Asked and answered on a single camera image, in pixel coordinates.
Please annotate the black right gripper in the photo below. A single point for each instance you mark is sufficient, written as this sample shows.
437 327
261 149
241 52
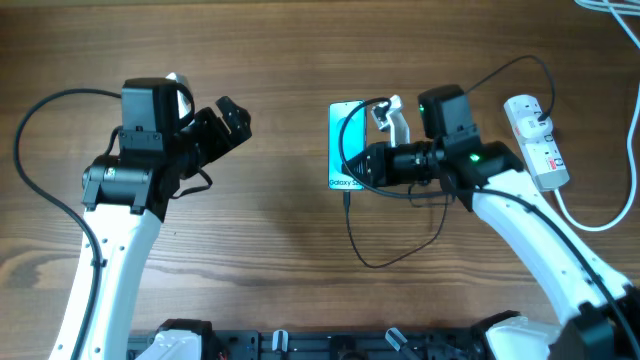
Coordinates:
383 173

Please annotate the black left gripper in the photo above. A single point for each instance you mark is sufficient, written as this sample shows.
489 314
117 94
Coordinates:
221 139

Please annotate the blue Galaxy S25 smartphone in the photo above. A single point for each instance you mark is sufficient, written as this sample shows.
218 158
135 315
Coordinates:
354 142

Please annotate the white power strip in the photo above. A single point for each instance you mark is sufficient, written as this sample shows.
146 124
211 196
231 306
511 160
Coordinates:
542 157

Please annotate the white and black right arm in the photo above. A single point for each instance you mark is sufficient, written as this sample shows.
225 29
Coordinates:
596 306

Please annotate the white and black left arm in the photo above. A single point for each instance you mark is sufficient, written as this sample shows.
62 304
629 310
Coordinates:
126 197

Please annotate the white USB wall charger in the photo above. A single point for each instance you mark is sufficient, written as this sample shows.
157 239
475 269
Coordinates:
531 128

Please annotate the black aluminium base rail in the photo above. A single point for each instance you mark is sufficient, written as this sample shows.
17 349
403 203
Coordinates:
453 343

